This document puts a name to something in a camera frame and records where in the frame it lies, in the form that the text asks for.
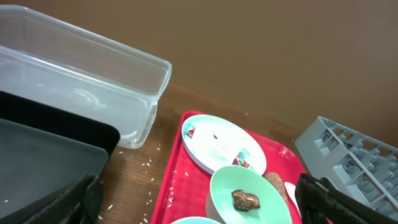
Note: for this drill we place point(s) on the black waste tray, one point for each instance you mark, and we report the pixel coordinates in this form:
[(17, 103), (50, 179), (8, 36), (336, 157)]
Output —
[(43, 151)]

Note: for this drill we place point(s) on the green bowl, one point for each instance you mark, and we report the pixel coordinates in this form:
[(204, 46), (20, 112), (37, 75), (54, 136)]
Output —
[(219, 201)]

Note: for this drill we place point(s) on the light blue rice bowl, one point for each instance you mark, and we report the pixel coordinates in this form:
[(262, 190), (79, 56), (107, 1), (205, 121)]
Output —
[(195, 220)]

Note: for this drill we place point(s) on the light blue plate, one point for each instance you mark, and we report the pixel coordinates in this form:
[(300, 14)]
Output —
[(256, 158)]

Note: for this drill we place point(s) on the brown food chunk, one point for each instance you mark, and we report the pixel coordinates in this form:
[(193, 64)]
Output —
[(244, 202)]

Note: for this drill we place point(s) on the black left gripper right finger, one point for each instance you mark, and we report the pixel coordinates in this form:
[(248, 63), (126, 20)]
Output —
[(320, 203)]

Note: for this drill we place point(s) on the red sauce packet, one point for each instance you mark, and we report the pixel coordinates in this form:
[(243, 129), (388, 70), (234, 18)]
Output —
[(240, 160)]

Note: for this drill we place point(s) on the clear plastic bin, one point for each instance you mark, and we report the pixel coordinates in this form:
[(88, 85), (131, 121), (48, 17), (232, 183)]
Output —
[(55, 63)]

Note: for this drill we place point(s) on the white plastic spoon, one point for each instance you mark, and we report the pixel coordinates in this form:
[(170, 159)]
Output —
[(290, 189)]

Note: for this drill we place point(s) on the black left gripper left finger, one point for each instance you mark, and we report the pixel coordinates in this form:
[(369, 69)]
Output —
[(80, 204)]

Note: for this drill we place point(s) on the white napkin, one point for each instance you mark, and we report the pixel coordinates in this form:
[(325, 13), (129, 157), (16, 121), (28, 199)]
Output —
[(216, 142)]

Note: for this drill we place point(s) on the red serving tray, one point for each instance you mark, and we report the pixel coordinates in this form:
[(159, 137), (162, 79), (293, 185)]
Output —
[(185, 186)]

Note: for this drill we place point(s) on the grey dishwasher rack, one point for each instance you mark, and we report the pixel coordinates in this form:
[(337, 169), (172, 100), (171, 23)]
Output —
[(357, 165)]

